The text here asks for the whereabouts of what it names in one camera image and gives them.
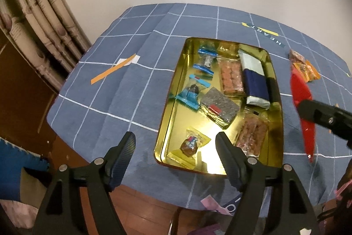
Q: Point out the orange tape strip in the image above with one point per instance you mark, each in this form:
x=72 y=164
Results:
x=110 y=72

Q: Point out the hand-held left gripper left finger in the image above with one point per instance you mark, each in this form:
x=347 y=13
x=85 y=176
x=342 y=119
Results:
x=122 y=166

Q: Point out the yellow candy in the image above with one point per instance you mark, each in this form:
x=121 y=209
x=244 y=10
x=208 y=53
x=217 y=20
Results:
x=189 y=145

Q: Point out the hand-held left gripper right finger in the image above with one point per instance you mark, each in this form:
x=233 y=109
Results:
x=233 y=169

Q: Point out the grey speckled snack packet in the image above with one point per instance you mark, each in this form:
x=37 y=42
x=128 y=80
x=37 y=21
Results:
x=220 y=105

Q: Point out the beige patterned curtain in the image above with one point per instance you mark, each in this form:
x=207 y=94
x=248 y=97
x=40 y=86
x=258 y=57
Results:
x=41 y=17

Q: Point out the orange snack packet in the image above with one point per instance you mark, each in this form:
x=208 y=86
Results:
x=309 y=72

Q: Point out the pink ribbon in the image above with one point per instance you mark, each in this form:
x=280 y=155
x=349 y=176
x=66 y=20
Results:
x=341 y=189

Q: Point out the red snack packet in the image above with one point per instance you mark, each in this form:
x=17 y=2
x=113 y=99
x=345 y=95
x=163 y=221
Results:
x=301 y=89

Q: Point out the clear biscuit packet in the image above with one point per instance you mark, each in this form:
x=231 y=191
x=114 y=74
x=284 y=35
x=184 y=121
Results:
x=231 y=76
x=251 y=133

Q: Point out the small brown snack packet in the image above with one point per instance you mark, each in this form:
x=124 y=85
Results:
x=297 y=56

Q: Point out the navy and white snack packet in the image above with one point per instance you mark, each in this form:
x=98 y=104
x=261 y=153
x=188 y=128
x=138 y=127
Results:
x=255 y=83

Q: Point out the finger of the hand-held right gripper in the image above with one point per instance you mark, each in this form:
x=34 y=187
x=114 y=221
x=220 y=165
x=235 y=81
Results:
x=324 y=116

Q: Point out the blue cloth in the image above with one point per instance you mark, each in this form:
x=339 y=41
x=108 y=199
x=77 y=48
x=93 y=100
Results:
x=16 y=166

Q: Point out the brown wooden cabinet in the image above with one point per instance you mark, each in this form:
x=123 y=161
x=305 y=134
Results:
x=16 y=91

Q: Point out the blue checked tablecloth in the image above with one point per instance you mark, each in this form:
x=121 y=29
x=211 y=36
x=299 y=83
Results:
x=110 y=102

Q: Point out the gold tin tray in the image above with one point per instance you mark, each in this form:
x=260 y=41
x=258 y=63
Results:
x=178 y=113

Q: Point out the pink cloth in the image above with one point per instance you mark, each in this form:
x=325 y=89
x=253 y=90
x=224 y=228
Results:
x=16 y=213

